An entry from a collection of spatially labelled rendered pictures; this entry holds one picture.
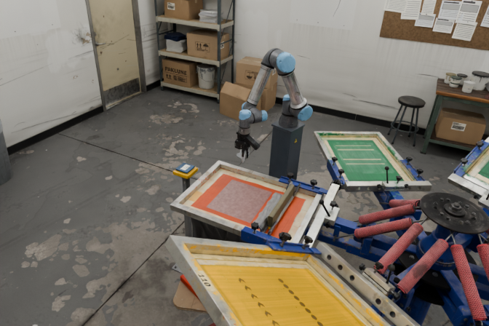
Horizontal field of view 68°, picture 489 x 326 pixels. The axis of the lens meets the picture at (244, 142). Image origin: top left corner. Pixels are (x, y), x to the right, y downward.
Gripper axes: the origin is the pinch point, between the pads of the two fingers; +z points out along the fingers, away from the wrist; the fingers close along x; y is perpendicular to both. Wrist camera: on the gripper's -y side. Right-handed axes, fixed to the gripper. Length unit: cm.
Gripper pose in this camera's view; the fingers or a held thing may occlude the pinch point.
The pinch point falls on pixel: (246, 158)
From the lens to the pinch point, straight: 249.2
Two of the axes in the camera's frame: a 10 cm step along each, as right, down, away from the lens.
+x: -4.6, 4.1, -7.9
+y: -8.9, -2.5, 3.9
